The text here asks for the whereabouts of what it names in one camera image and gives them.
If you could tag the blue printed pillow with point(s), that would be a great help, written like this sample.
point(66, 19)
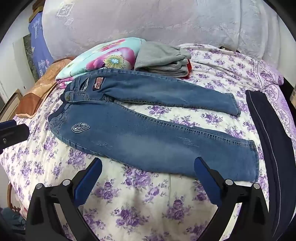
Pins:
point(39, 51)

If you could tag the blue denim jeans pants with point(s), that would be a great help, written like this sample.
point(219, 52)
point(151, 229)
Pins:
point(138, 139)

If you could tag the grey folded pants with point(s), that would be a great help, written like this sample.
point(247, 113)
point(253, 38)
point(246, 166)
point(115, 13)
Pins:
point(157, 58)

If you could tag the green patterned cloth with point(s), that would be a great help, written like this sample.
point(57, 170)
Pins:
point(29, 55)

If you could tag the cardboard box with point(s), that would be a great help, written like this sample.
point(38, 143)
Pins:
point(293, 97)

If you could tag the red cloth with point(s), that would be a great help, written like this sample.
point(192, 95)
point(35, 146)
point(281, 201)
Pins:
point(189, 69)

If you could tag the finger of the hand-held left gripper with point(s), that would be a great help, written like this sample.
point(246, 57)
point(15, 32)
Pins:
point(13, 135)

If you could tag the dark navy pants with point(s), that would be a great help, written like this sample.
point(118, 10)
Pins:
point(266, 139)

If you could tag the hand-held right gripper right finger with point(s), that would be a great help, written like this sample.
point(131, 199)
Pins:
point(207, 180)

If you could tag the pale lace headboard cover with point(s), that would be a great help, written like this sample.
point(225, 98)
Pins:
point(161, 23)

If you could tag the purple floral bedsheet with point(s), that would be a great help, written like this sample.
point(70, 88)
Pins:
point(138, 208)

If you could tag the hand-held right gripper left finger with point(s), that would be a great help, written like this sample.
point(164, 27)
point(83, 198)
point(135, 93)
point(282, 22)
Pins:
point(89, 178)

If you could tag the orange brown satin pillow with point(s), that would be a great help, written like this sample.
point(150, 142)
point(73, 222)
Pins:
point(34, 97)

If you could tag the teal crumpled cloth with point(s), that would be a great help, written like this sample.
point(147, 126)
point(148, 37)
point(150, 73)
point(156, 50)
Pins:
point(11, 220)

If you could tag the teal floral folded blanket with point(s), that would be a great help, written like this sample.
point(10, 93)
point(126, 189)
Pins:
point(111, 58)

